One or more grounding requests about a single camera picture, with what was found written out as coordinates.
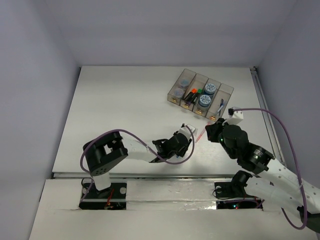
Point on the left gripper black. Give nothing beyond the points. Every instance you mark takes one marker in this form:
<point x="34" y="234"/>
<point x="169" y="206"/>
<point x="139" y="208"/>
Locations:
<point x="183" y="145"/>

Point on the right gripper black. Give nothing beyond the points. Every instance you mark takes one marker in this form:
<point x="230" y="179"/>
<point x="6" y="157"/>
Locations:
<point x="212" y="129"/>

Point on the red pen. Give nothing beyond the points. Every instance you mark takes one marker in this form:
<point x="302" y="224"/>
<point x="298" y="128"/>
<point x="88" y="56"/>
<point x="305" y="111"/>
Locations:
<point x="202" y="132"/>

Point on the blue white tub front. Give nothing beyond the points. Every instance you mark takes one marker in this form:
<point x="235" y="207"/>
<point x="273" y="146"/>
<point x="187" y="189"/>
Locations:
<point x="204" y="101"/>

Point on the purple cap highlighter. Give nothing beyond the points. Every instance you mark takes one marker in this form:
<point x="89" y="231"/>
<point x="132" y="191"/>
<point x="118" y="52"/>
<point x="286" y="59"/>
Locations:
<point x="189" y="102"/>

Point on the orange cap highlighter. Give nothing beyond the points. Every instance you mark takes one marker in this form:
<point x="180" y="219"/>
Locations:
<point x="190" y="94"/>

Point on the clear jar purple clips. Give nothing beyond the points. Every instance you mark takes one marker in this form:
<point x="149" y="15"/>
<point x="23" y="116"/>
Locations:
<point x="179" y="92"/>

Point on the clear jar blue clips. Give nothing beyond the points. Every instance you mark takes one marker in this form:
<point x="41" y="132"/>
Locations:
<point x="184" y="83"/>

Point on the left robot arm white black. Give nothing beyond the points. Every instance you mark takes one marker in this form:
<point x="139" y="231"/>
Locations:
<point x="103" y="153"/>

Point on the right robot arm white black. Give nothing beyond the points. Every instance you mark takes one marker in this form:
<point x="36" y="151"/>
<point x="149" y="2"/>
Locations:
<point x="264" y="176"/>

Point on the clear four-compartment organizer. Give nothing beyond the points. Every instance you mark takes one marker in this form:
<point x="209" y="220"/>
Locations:
<point x="200" y="94"/>

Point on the white foam board front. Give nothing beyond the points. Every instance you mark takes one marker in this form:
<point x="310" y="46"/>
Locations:
<point x="59" y="218"/>

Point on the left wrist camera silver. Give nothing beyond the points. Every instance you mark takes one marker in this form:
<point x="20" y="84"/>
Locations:
<point x="188" y="131"/>

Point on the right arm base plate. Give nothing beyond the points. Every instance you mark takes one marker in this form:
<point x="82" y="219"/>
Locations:
<point x="229" y="190"/>

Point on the aluminium rail right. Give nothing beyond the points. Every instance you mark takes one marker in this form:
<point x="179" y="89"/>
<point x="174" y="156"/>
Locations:
<point x="268" y="119"/>

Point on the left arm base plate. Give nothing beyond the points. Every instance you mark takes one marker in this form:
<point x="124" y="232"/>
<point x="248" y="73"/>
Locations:
<point x="114" y="198"/>

